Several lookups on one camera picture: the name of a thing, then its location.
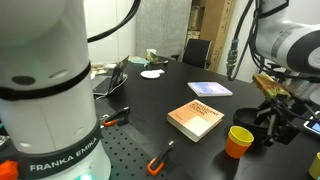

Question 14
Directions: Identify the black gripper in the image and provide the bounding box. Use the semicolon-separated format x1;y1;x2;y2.
256;98;303;147

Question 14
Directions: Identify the lime yellow plastic cup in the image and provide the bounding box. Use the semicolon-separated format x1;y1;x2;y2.
308;152;320;180

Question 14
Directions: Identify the white framed tablet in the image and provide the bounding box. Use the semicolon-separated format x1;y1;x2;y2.
303;119;320;136

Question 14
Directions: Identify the black bowl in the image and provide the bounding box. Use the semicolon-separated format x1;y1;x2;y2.
233;107;269;136

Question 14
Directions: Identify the orange plastic cup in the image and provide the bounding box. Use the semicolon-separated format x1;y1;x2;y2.
225;134;251;160

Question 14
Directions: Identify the pale blue book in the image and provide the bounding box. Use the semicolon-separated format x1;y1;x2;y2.
187;81;234;98

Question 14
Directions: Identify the orange robotics textbook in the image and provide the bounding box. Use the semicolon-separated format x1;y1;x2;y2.
166;99;226;143

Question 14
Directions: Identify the black fabric office chair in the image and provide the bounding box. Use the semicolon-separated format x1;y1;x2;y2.
171;38;213;70

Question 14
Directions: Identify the tall brown cardboard box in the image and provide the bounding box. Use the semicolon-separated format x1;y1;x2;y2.
199;0;238;73

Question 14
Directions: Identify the orange black bar clamp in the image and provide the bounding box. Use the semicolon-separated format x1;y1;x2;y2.
101;106;131;128
146;140;175;177

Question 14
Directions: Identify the crumpled snack bag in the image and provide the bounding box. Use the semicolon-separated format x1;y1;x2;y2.
149;52;169;65

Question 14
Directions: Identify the round white paper plate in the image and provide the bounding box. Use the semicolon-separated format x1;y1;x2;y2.
140;69;161;80

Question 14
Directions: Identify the small white cup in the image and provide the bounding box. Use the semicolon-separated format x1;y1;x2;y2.
146;48;158;62

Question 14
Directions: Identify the black perforated mounting board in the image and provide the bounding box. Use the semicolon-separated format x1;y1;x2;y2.
99;124;188;180

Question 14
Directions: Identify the open silver laptop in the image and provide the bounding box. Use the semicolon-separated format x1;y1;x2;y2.
92;55;130;98

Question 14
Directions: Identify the orange plastic part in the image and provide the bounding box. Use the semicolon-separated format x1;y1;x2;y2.
0;159;19;180

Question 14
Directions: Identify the yellow wrist camera box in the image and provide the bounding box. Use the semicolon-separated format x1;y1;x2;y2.
252;73;292;102

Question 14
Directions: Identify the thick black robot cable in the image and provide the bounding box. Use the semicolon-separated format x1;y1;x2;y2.
87;0;142;44

